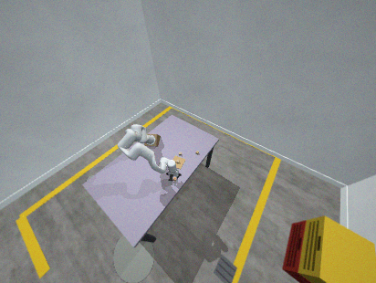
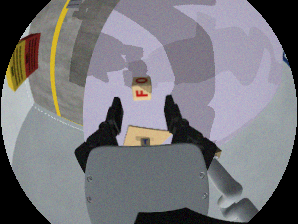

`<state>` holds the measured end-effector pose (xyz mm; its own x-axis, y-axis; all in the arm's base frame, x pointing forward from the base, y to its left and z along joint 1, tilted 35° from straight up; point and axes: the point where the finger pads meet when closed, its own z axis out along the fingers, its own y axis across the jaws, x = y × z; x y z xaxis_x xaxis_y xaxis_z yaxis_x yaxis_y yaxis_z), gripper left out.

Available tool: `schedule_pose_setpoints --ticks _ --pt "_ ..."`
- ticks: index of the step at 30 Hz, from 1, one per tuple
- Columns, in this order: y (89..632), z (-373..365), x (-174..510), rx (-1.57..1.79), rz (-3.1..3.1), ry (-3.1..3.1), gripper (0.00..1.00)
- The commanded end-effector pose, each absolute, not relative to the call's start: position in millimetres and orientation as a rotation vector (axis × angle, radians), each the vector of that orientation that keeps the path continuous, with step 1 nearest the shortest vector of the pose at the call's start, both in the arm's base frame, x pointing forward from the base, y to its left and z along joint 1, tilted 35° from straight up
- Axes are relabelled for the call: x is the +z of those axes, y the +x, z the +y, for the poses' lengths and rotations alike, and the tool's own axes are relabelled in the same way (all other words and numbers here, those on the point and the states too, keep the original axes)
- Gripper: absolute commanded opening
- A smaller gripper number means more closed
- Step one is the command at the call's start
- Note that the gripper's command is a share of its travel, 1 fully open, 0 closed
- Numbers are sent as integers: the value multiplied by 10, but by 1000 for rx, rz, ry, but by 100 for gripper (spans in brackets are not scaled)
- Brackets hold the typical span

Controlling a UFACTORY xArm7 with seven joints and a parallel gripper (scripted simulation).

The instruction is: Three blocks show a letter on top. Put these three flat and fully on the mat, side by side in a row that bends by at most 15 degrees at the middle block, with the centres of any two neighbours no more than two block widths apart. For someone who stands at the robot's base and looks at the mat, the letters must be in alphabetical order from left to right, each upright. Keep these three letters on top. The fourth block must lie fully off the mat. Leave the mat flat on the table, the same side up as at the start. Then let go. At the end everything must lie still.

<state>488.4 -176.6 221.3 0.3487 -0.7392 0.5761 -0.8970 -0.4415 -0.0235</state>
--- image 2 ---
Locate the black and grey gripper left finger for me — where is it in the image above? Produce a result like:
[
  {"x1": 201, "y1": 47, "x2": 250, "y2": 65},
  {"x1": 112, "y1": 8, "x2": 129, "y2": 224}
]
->
[{"x1": 74, "y1": 97, "x2": 124, "y2": 174}]

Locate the tan flat mat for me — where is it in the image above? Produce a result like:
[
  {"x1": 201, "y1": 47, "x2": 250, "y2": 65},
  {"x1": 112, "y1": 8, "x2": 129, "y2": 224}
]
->
[{"x1": 124, "y1": 125, "x2": 171, "y2": 146}]

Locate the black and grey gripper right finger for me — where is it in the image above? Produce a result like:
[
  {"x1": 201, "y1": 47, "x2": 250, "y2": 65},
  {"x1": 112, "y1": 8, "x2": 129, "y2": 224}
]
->
[{"x1": 164, "y1": 95, "x2": 217, "y2": 170}]

